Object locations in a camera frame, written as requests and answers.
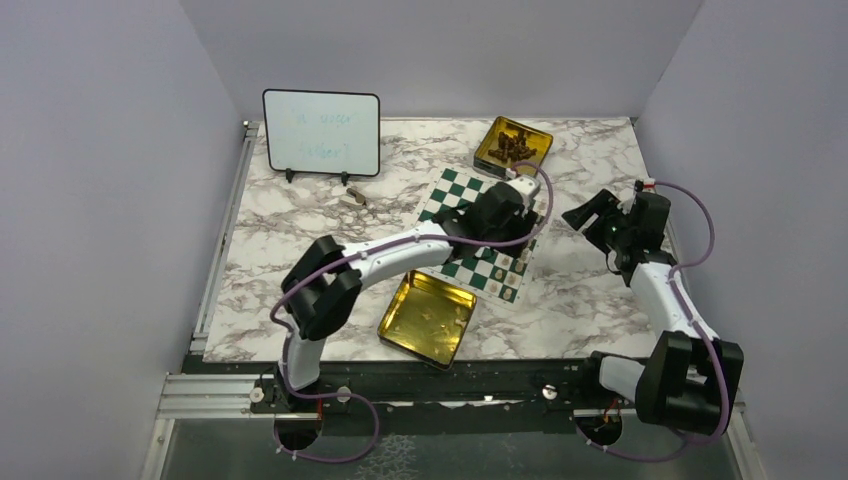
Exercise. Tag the small tan clip object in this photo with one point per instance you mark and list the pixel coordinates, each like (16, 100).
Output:
(354, 198)

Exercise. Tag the gold tin dark pieces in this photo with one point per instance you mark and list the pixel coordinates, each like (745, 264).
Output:
(484, 163)

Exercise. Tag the green white chess board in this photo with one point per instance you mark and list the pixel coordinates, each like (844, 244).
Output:
(451, 188)

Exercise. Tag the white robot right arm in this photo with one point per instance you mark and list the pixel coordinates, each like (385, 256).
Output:
(689, 381)

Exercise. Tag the pile of dark chess pieces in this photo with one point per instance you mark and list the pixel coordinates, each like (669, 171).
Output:
(512, 148)

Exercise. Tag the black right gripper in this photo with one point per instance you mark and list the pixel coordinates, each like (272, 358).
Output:
(604, 205)

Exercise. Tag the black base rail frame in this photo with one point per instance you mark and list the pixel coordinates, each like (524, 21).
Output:
(506, 396)

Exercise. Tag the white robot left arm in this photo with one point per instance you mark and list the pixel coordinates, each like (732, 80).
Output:
(321, 289)

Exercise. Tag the gold tin white pieces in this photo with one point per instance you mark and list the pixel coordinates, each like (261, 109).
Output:
(420, 319)

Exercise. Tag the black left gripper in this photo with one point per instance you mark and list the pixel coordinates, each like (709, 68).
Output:
(521, 223)

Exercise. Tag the small whiteboard on stand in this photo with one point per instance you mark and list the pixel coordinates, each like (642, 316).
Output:
(322, 132)

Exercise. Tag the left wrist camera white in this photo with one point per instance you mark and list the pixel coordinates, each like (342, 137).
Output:
(527, 186)

